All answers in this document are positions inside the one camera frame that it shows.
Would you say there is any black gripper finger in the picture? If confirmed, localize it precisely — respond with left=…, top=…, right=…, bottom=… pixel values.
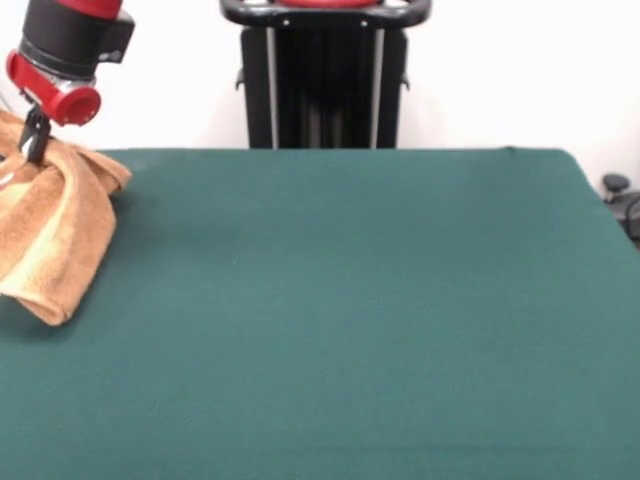
left=28, top=117, right=54, bottom=165
left=18, top=107, right=44, bottom=154

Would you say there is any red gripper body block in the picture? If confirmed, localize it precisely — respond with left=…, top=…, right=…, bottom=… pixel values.
left=5, top=51, right=103, bottom=128

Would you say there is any tan terry towel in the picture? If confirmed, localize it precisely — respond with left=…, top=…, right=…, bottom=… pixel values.
left=0, top=109, right=134, bottom=327

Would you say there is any dark green table cloth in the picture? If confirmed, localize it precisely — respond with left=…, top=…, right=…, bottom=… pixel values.
left=0, top=146, right=640, bottom=480

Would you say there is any black office chair base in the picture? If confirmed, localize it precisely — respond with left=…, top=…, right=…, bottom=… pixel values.
left=601, top=172, right=640, bottom=251

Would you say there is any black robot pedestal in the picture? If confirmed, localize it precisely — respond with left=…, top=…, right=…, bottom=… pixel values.
left=218, top=0, right=432, bottom=150

